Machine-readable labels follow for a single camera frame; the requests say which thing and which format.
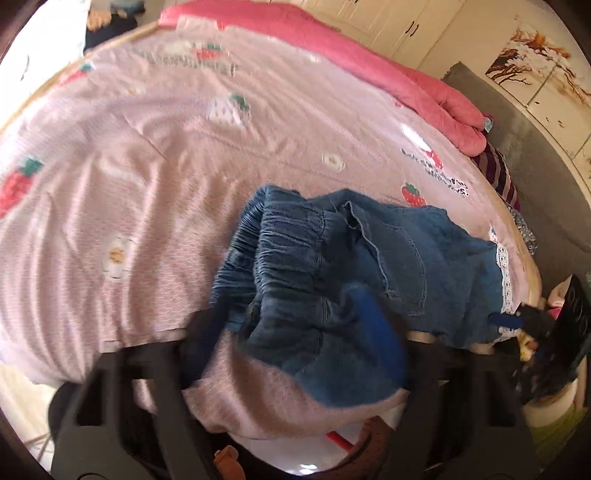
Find dark cloth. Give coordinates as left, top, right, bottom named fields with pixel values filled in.
left=84, top=0, right=149, bottom=49

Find person's right forearm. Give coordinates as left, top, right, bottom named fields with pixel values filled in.
left=524, top=378, right=585, bottom=462

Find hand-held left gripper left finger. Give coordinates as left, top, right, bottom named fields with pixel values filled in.
left=50, top=308, right=234, bottom=480

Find pink quilt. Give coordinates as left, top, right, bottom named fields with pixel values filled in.
left=159, top=0, right=495, bottom=155

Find purple striped cloth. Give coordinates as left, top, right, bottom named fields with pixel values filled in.
left=471, top=143, right=520, bottom=209

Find floral patterned cloth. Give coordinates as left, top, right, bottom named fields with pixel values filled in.
left=507, top=207, right=539, bottom=256

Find tree print cabinet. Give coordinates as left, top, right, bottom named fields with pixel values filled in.
left=485, top=18, right=591, bottom=178

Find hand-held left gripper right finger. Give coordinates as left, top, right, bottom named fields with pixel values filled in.
left=345, top=282, right=542, bottom=480

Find white wardrobe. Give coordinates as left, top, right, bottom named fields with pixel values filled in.
left=272, top=0, right=467, bottom=71

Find pink strawberry print bedsheet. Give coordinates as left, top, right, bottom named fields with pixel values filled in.
left=0, top=14, right=542, bottom=462

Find blue denim pants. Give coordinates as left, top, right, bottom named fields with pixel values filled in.
left=210, top=185, right=522, bottom=408

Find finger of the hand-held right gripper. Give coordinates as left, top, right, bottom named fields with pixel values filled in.
left=488, top=307, right=555, bottom=340

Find grey padded headboard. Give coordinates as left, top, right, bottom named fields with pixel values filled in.
left=441, top=62, right=591, bottom=256

